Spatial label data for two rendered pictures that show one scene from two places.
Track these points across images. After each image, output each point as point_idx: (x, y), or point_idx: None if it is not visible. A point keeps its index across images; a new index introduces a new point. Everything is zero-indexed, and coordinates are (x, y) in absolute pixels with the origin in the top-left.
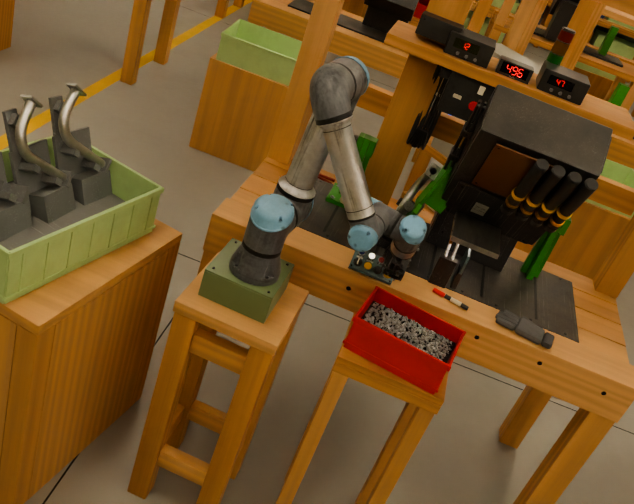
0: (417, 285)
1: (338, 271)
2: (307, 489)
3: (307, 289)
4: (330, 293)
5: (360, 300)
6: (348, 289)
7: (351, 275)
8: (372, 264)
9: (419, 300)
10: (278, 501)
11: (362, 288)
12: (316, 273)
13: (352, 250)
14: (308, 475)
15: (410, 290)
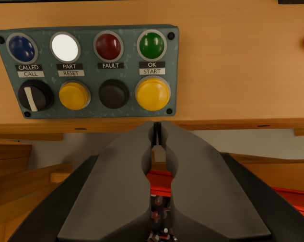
0: (252, 47)
1: (20, 126)
2: (162, 158)
3: (22, 133)
4: (61, 131)
5: (121, 129)
6: (82, 129)
7: (56, 125)
8: (87, 80)
9: (275, 119)
10: None
11: (108, 127)
12: None
13: (28, 8)
14: (159, 146)
15: (239, 90)
